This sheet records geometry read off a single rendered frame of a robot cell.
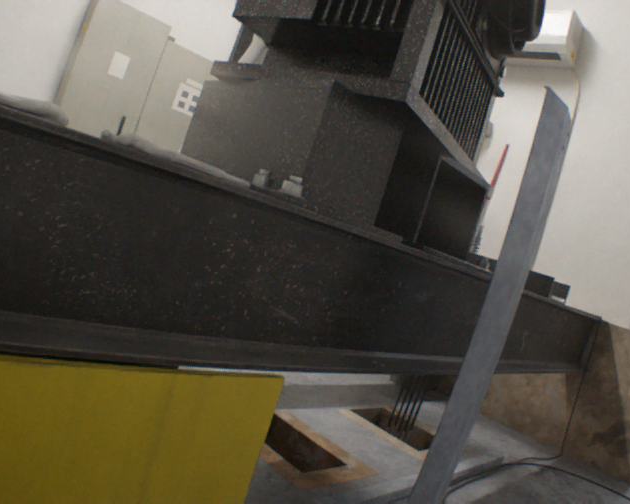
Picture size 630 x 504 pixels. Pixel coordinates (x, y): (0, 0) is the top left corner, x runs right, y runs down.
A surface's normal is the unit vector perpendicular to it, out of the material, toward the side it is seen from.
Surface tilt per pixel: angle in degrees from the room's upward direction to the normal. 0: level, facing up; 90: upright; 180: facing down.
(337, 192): 90
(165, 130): 90
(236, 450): 90
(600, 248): 90
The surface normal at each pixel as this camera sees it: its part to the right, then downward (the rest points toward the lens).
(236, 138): -0.68, -0.18
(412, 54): -0.48, -0.11
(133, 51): 0.67, 0.25
